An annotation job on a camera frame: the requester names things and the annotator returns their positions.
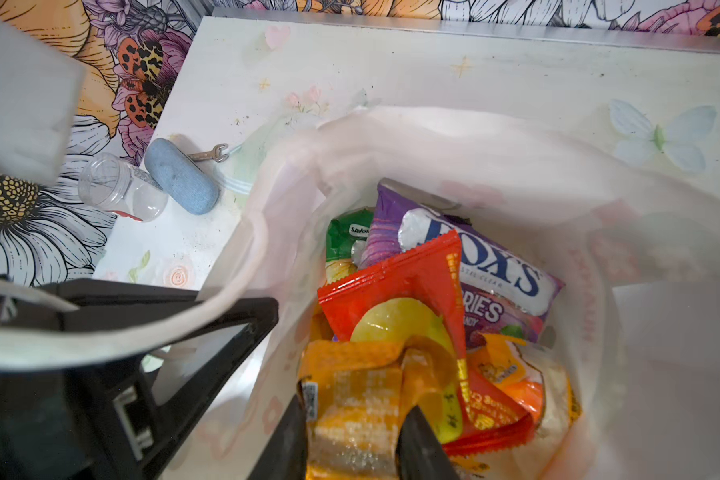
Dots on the blue oval sponge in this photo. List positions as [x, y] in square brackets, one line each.
[180, 177]

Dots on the white paper bag red flower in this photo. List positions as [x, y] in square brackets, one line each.
[554, 311]

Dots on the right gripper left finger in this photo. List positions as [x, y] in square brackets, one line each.
[285, 455]

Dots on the purple Fox's candy bag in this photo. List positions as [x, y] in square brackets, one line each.
[502, 293]

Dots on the red orange snack packet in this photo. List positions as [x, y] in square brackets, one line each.
[418, 293]

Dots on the green Fox's candy bag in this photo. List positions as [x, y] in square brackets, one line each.
[346, 238]

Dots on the small metal wrench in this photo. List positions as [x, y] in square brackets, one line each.
[219, 153]

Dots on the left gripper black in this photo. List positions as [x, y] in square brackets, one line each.
[126, 375]

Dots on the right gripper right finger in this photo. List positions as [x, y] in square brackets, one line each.
[420, 454]

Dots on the clear plastic cup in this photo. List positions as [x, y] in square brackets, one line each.
[114, 185]

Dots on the orange twisted candy wrapper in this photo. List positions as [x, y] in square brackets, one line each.
[356, 397]

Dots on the orange mango snack bag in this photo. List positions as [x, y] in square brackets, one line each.
[530, 375]

